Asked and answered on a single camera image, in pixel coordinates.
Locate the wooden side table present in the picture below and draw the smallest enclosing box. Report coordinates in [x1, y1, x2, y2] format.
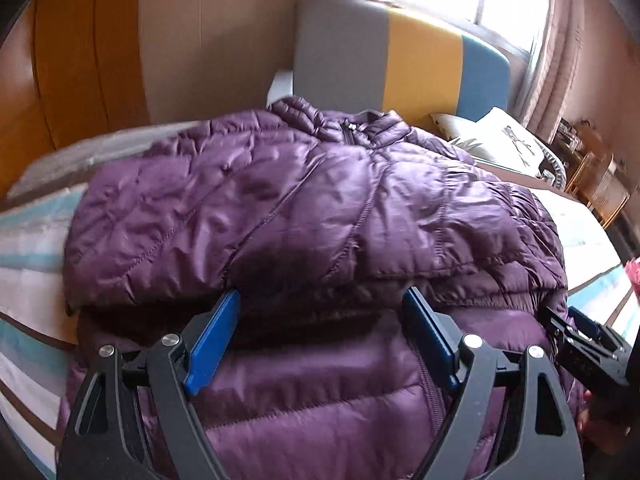
[564, 120, 632, 229]

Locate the striped bed sheet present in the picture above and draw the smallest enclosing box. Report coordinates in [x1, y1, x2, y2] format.
[0, 120, 640, 480]

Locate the person's right hand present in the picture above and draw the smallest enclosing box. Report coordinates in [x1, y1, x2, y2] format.
[577, 391, 632, 456]

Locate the white printed pillow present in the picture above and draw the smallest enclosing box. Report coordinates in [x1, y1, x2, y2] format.
[431, 106, 548, 178]

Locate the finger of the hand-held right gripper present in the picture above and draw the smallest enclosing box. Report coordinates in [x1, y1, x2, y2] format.
[542, 305, 576, 347]
[567, 306, 608, 343]

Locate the purple puffer jacket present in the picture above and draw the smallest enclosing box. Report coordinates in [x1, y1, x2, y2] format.
[57, 96, 591, 480]

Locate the orange wooden wardrobe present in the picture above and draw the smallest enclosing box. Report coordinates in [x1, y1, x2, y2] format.
[0, 0, 153, 198]

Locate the grey yellow blue headboard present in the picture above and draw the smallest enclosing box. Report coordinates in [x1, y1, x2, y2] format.
[292, 0, 512, 123]

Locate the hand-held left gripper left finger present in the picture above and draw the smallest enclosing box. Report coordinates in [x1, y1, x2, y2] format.
[56, 289, 242, 480]

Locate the pink cloth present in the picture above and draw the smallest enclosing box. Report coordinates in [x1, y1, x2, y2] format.
[624, 257, 640, 307]

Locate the grey round object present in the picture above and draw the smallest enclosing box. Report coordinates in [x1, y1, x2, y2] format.
[537, 156, 569, 192]

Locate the white bedside object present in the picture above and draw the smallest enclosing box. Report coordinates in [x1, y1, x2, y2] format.
[267, 71, 296, 107]

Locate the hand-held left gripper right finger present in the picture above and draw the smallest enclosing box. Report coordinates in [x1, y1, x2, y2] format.
[401, 287, 586, 480]

